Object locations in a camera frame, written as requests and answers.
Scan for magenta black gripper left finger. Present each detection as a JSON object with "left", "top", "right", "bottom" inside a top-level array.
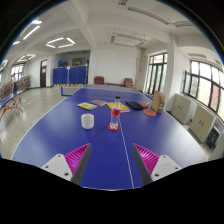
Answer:
[{"left": 42, "top": 143, "right": 91, "bottom": 185}]

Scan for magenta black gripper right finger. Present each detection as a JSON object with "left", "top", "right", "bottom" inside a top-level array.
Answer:
[{"left": 132, "top": 144, "right": 181, "bottom": 185}]

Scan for white cup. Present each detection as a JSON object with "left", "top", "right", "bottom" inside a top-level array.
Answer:
[{"left": 81, "top": 113, "right": 94, "bottom": 129}]

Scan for red round coaster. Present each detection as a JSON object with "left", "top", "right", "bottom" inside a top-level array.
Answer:
[{"left": 107, "top": 124, "right": 120, "bottom": 131}]

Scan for red table tennis paddle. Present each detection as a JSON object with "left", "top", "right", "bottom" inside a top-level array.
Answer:
[{"left": 144, "top": 109, "right": 156, "bottom": 117}]

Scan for blue ping pong table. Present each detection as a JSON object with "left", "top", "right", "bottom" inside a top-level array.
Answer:
[{"left": 12, "top": 85, "right": 207, "bottom": 190}]

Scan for yellow blue booklet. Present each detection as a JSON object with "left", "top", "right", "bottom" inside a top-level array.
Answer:
[{"left": 77, "top": 102, "right": 97, "bottom": 110}]

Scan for beige cabinet near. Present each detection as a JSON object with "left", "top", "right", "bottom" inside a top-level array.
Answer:
[{"left": 189, "top": 106, "right": 215, "bottom": 143}]

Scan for beige cabinet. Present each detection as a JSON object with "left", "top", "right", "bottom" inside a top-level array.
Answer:
[
  {"left": 171, "top": 94, "right": 197, "bottom": 124},
  {"left": 189, "top": 106, "right": 215, "bottom": 143}
]

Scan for yellow book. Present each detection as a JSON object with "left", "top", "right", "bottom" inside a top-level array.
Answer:
[{"left": 107, "top": 102, "right": 130, "bottom": 112}]

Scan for beige cabinet far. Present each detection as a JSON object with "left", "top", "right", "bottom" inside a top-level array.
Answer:
[{"left": 171, "top": 94, "right": 197, "bottom": 124}]

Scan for black box on floor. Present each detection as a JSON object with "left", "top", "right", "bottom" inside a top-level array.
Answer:
[{"left": 206, "top": 128, "right": 220, "bottom": 148}]

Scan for brown cardboard box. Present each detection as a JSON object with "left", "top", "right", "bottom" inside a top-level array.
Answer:
[{"left": 151, "top": 91, "right": 165, "bottom": 113}]

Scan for clear plastic bottle red label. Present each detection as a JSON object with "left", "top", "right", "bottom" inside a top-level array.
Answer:
[{"left": 109, "top": 96, "right": 121, "bottom": 130}]

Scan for grey brown booklet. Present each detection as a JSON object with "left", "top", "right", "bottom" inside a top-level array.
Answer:
[{"left": 90, "top": 99, "right": 107, "bottom": 106}]

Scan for brown armchair right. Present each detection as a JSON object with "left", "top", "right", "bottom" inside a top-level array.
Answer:
[{"left": 124, "top": 78, "right": 134, "bottom": 88}]

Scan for brown armchair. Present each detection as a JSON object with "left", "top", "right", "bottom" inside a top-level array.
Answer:
[
  {"left": 94, "top": 76, "right": 105, "bottom": 85},
  {"left": 124, "top": 78, "right": 134, "bottom": 88}
]

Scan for blue folded partition boards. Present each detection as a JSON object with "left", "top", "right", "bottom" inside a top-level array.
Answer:
[{"left": 53, "top": 66, "right": 87, "bottom": 84}]

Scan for brown armchair left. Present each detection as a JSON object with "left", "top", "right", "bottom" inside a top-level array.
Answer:
[{"left": 94, "top": 76, "right": 105, "bottom": 85}]

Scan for blue table at left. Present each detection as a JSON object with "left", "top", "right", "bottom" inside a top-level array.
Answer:
[{"left": 0, "top": 90, "right": 23, "bottom": 121}]

